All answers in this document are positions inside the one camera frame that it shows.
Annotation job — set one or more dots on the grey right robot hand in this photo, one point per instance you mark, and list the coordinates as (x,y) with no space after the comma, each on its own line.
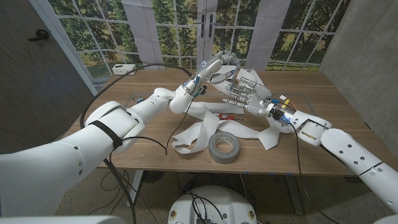
(259,101)

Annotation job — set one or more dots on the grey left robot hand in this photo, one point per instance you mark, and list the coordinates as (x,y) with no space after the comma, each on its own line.
(208,67)

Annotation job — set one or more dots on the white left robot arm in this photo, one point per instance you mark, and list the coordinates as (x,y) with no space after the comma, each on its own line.
(77,152)

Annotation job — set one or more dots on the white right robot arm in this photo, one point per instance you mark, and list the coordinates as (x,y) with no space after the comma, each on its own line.
(351,149)

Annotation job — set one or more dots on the long white receipt paper strip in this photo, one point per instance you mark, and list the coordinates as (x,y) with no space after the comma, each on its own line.
(205,124)

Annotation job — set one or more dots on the printed window forest backdrop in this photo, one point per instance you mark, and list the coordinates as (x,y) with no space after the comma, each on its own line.
(233,31)

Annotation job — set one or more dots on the white power box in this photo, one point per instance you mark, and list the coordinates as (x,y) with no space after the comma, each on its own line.
(122,70)

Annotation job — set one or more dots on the grey table leg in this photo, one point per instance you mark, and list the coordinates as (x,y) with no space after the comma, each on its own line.
(295,196)

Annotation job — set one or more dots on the white robot torso base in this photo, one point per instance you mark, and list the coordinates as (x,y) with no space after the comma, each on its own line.
(233,205)

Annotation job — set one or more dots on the black round floor object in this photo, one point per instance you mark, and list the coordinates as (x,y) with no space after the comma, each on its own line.
(152,175)

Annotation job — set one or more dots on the white table leg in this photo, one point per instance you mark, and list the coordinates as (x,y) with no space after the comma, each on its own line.
(136,189)

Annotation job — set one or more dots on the white robot torso edge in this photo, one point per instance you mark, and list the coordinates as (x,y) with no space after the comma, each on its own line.
(62,221)

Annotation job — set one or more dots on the grey duct tape roll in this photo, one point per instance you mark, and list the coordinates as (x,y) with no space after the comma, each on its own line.
(217,155)

